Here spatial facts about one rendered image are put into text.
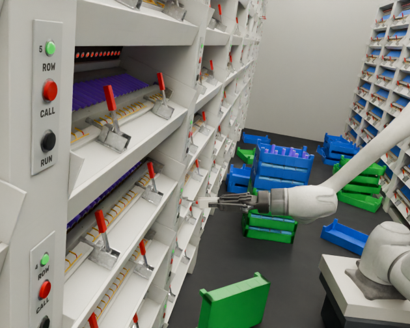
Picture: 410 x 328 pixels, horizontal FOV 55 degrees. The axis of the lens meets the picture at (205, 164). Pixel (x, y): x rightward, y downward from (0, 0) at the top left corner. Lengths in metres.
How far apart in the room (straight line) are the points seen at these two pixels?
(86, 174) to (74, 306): 0.19
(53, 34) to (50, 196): 0.14
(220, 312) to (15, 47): 1.37
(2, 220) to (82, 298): 0.28
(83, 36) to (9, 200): 0.18
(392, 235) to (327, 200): 0.41
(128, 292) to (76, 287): 0.33
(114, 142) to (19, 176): 0.26
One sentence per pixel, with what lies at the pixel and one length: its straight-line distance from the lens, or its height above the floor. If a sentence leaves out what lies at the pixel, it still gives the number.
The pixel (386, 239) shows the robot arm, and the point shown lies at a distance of 1.62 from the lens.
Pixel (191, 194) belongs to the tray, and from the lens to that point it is 1.46.
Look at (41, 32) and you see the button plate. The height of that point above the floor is 1.09.
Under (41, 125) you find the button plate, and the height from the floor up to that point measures 1.01.
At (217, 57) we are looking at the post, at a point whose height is 1.02.
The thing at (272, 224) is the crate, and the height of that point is 0.11.
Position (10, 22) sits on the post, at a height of 1.09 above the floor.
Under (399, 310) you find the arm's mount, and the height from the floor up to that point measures 0.25.
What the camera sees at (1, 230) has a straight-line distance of 0.35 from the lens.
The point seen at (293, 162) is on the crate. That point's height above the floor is 0.50.
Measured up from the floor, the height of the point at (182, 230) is 0.36.
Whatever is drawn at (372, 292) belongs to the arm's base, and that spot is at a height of 0.28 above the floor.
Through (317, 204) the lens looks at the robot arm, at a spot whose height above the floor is 0.66.
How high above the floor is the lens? 1.10
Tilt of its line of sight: 18 degrees down
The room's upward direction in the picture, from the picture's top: 9 degrees clockwise
